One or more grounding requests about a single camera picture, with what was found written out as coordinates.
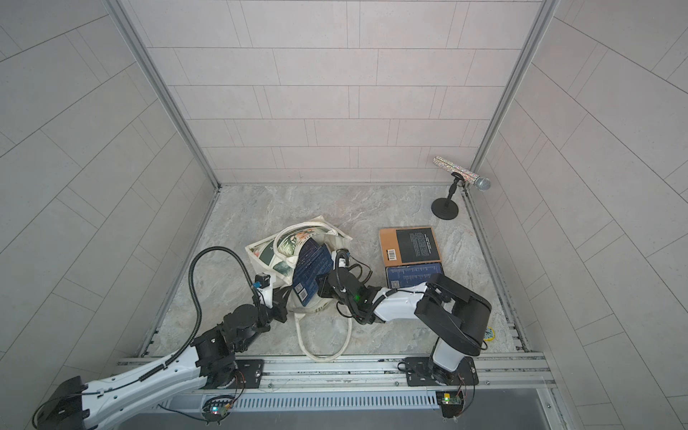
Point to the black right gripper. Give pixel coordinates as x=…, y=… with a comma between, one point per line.
x=323, y=288

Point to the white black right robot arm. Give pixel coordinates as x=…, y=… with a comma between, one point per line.
x=457, y=315

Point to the circuit board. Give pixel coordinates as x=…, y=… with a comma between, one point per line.
x=451, y=403
x=216, y=409

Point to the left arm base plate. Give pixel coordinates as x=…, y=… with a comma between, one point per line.
x=244, y=374

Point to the right circuit board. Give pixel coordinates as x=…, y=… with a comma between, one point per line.
x=451, y=403

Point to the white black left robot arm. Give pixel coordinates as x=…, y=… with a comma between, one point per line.
x=210, y=362

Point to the small yellow toy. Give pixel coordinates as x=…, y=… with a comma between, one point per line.
x=489, y=335

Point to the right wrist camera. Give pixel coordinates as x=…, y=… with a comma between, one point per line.
x=341, y=258

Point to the brown black book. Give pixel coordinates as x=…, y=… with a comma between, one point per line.
x=408, y=246

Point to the left circuit board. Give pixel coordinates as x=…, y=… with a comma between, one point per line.
x=216, y=409

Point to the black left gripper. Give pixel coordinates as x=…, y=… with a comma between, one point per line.
x=279, y=305

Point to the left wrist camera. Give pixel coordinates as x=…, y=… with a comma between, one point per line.
x=263, y=286

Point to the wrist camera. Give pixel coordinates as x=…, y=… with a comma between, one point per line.
x=263, y=286
x=341, y=258

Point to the glittery microphone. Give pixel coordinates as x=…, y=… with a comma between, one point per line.
x=472, y=178

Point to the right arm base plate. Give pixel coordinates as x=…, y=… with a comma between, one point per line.
x=423, y=371

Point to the black microphone stand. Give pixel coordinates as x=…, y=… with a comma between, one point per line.
x=445, y=208

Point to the white ventilation grille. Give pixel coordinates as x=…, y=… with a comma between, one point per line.
x=335, y=401

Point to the floral canvas tote bag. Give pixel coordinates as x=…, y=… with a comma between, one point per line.
x=291, y=268

